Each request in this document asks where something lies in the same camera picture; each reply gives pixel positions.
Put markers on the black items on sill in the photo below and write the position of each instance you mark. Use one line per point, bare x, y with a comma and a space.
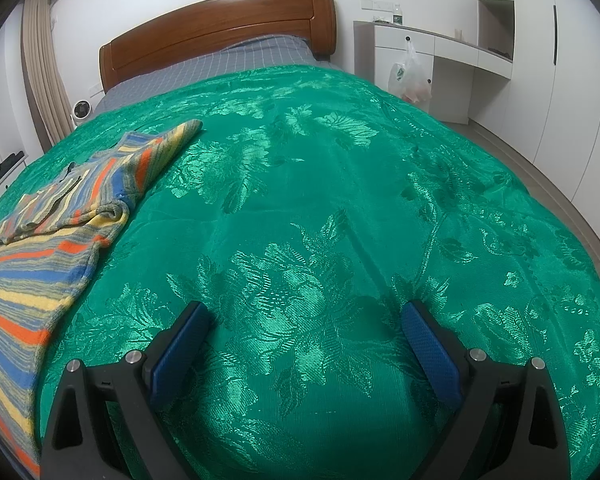
7, 166

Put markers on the white desk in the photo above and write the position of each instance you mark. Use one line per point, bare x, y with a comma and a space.
455, 52

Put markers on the plastic bottle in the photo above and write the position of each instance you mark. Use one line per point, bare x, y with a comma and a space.
397, 16

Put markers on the white sheer curtain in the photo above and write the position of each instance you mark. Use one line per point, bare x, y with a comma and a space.
7, 95

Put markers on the beige curtain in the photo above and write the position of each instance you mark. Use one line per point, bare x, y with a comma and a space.
42, 70

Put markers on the striped knit sweater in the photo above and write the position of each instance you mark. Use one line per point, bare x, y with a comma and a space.
35, 260

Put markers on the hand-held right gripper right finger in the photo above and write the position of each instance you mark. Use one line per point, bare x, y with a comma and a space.
430, 360

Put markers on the white wardrobe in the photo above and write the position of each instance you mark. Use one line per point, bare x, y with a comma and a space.
555, 85

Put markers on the white wall socket panel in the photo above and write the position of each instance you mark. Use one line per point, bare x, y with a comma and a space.
377, 5

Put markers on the white plastic bag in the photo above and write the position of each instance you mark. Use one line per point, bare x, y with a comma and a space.
412, 80

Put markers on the wooden headboard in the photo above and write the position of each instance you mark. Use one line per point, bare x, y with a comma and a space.
220, 20

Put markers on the green patterned blanket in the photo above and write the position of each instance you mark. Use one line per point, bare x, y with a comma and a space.
330, 185

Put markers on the white desk fan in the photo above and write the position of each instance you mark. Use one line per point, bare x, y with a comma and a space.
81, 112

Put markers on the grey striped bed sheet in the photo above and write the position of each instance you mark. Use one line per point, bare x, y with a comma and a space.
205, 67

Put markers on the white window cabinet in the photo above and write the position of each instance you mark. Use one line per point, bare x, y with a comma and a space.
0, 192

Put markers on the dark items in niche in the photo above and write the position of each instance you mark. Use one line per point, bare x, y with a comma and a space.
500, 53

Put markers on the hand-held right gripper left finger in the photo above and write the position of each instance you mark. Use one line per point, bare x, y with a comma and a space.
180, 355

